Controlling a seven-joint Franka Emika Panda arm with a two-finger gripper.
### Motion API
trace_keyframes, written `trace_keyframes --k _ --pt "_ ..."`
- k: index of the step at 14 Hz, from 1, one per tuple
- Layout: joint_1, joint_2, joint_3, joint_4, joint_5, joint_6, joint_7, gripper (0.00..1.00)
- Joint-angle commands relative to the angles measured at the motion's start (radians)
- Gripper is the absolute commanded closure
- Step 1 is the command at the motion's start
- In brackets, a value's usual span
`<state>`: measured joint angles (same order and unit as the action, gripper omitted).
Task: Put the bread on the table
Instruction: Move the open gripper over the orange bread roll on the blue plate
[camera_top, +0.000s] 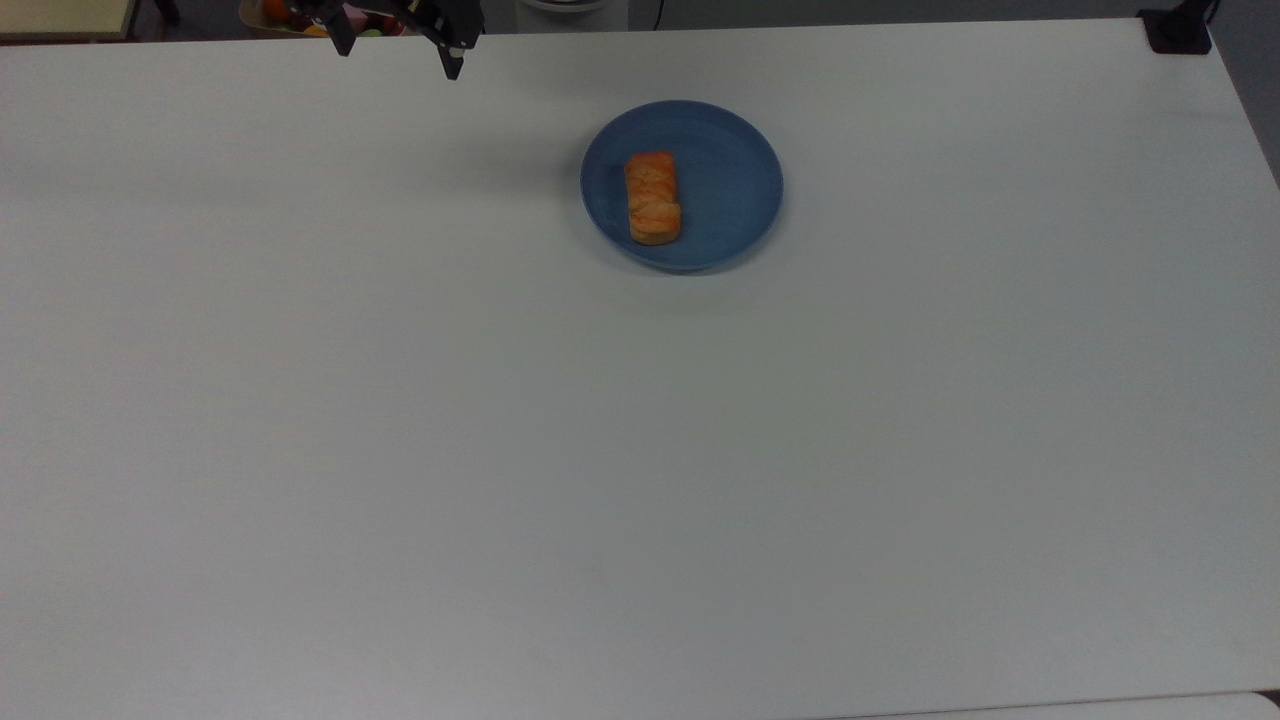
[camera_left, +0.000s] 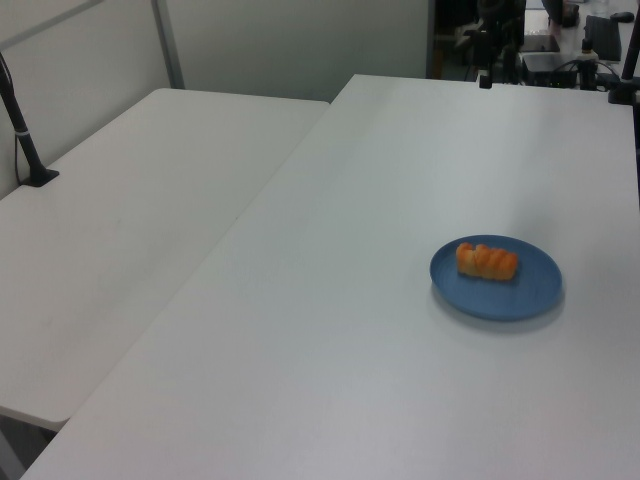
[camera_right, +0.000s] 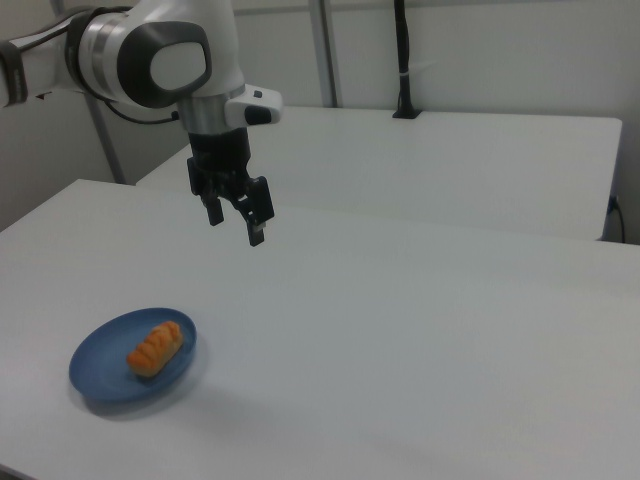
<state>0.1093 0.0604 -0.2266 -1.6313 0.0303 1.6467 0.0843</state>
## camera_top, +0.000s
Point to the white adjoining table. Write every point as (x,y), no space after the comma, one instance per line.
(1150,708)

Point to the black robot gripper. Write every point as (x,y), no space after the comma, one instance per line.
(408,5)

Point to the black corner clamp mount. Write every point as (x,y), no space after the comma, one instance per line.
(1175,35)

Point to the orange toy bread loaf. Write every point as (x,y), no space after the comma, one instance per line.
(653,198)

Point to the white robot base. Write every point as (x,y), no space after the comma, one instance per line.
(570,12)

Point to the yellow wooden side table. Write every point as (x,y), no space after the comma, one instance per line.
(60,15)

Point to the blue round plate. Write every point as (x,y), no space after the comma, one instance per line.
(730,185)

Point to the basket of colourful toy food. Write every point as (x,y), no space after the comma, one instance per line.
(272,12)

